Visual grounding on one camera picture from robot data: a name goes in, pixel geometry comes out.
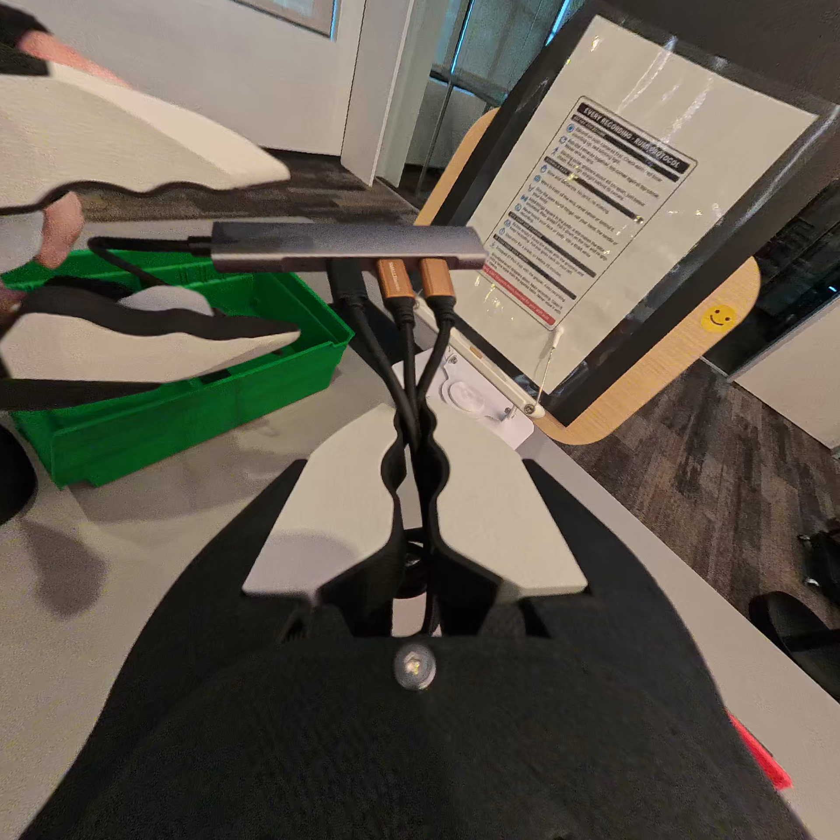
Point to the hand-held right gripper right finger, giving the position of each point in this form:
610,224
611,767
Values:
505,525

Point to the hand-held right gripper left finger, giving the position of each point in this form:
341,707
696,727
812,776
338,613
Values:
328,512

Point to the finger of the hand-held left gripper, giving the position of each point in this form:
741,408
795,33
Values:
98,354
131,138

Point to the dark grey usb hub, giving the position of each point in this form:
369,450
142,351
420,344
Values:
328,243

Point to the red divided bin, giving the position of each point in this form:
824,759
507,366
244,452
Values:
761,754

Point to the person's left hand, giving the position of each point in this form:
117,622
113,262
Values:
62,229

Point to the white board base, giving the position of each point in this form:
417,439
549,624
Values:
512,433

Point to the green plastic bin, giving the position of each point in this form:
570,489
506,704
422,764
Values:
197,420

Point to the printed protocol sheet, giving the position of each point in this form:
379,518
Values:
656,380

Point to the yellow smiley sticker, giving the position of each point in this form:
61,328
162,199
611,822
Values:
718,319

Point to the black office chair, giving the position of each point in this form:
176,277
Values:
794,630

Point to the clear framed instruction board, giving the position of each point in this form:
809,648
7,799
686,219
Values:
656,216

